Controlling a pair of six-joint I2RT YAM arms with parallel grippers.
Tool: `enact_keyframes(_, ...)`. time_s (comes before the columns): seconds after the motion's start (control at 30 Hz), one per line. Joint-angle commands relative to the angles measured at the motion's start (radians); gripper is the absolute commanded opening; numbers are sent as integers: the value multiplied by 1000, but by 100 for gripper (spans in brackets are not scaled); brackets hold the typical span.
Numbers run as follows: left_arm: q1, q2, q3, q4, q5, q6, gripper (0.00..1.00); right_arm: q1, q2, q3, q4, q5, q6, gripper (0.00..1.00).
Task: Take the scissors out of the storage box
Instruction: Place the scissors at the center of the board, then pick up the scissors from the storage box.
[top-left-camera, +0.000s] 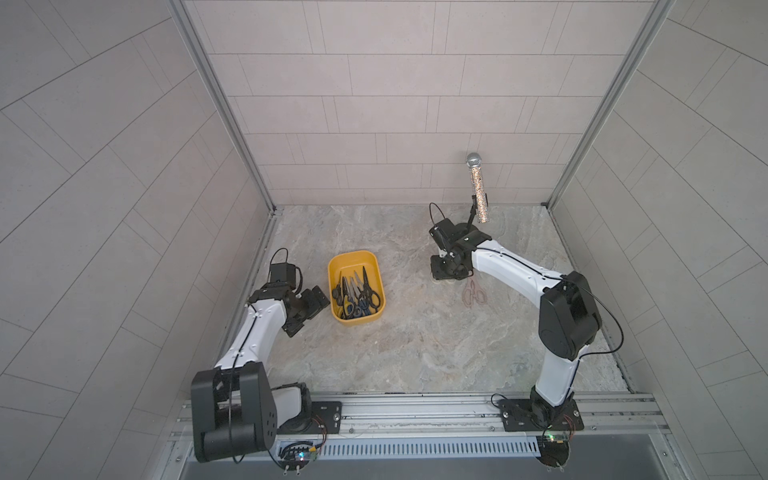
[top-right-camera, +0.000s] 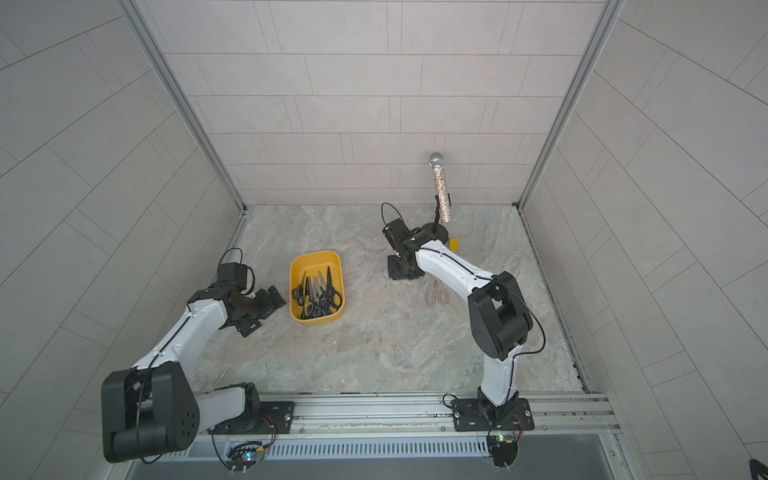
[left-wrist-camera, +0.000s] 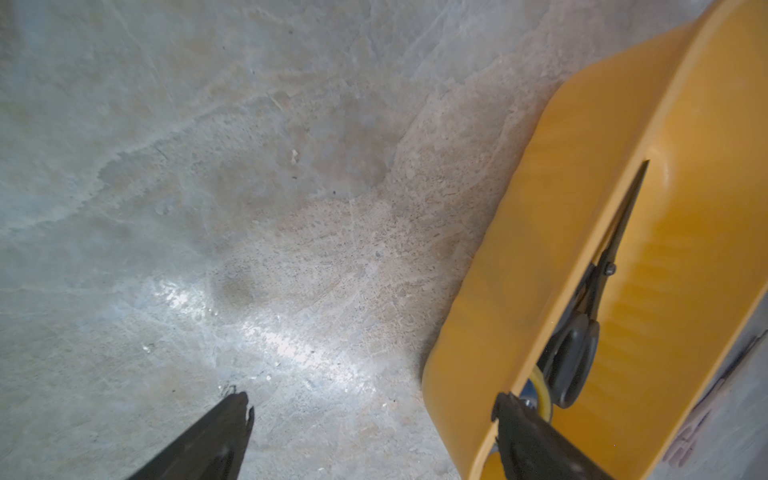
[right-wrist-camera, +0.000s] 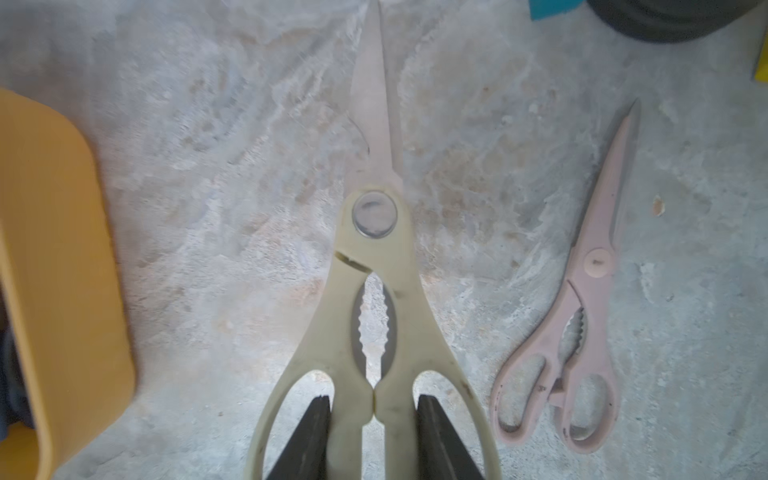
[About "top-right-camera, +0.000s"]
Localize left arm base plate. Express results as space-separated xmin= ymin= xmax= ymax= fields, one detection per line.
xmin=208 ymin=401 xmax=295 ymax=436

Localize glitter microphone on stand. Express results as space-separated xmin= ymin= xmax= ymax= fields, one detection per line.
xmin=422 ymin=152 xmax=452 ymax=245

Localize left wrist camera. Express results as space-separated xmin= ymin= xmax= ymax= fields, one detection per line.
xmin=216 ymin=262 xmax=248 ymax=292

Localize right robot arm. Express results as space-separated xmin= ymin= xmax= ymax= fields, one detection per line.
xmin=382 ymin=218 xmax=540 ymax=421

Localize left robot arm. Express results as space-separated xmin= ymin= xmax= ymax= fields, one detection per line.
xmin=101 ymin=283 xmax=286 ymax=463

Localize black pointed scissors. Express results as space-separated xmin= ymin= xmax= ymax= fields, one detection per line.
xmin=324 ymin=267 xmax=343 ymax=311

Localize right controller board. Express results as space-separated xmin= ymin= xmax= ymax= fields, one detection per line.
xmin=486 ymin=436 xmax=519 ymax=469

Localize blue handled scissors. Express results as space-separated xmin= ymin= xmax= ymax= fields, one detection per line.
xmin=300 ymin=276 xmax=329 ymax=320

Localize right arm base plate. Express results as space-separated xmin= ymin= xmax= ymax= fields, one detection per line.
xmin=447 ymin=398 xmax=535 ymax=433

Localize black ring handled scissors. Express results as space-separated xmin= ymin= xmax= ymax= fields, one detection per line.
xmin=291 ymin=273 xmax=306 ymax=308

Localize aluminium mounting rail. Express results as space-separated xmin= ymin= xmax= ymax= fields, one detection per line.
xmin=119 ymin=392 xmax=622 ymax=442

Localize yellow plastic storage box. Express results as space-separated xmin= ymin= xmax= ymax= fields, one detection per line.
xmin=289 ymin=250 xmax=345 ymax=326

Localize controller board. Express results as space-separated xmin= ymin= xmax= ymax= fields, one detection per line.
xmin=486 ymin=436 xmax=519 ymax=469
xmin=226 ymin=441 xmax=267 ymax=476

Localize pink handled scissors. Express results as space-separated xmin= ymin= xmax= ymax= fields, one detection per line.
xmin=425 ymin=277 xmax=449 ymax=308

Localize left controller board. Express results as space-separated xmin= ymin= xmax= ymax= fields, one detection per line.
xmin=226 ymin=441 xmax=267 ymax=476

